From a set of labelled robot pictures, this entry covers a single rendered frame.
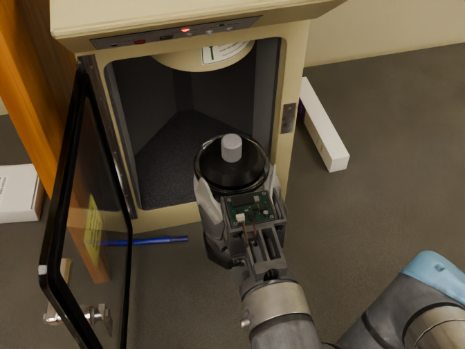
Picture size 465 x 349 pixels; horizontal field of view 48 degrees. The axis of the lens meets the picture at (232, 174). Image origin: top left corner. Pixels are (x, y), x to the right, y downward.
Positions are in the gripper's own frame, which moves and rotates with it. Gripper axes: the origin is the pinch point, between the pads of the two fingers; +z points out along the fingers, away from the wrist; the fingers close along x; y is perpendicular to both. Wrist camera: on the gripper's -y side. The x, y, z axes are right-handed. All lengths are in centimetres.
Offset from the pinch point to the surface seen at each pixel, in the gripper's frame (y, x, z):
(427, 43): -30, -67, 55
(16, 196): -25, 39, 24
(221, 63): 9.3, -1.4, 13.4
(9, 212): -25, 40, 20
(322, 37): -23, -36, 55
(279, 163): -14.8, -11.5, 11.9
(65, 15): 27.8, 16.6, 2.3
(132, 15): 27.8, 10.1, 0.8
